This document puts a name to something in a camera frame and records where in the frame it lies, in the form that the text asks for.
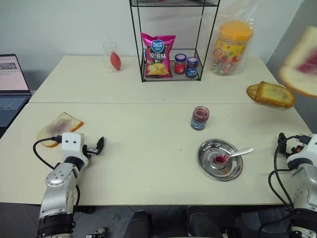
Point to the toasted bread slice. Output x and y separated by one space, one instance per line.
252 92
275 95

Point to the clear plastic bag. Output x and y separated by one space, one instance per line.
247 15

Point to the red oval toy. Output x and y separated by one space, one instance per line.
116 62

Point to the open jam jar blue label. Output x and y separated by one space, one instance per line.
199 119

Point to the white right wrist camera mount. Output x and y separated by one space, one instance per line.
308 152

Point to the closed jam jar blue label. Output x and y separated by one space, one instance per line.
191 67

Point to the candy jar with orange lid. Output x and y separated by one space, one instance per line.
231 49

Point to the bread slice with purple jam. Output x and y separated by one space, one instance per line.
59 127

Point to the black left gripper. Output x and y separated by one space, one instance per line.
89 150

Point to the dark rounded shape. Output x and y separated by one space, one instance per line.
201 223
138 225

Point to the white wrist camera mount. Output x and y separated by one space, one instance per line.
308 152
71 146

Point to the blurred bread slice close up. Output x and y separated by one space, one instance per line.
302 64

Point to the round metal plate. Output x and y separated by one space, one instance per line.
223 168

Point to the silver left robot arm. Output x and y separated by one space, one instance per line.
60 183

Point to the pink potato chips bag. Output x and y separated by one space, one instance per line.
159 57

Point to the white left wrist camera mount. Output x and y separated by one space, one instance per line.
71 146

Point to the metal spoon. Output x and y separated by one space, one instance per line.
237 153

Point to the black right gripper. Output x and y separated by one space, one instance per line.
284 147

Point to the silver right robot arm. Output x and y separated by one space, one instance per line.
305 188

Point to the closed jam jar red label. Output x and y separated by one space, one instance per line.
180 64

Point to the open laptop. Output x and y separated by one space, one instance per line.
11 81

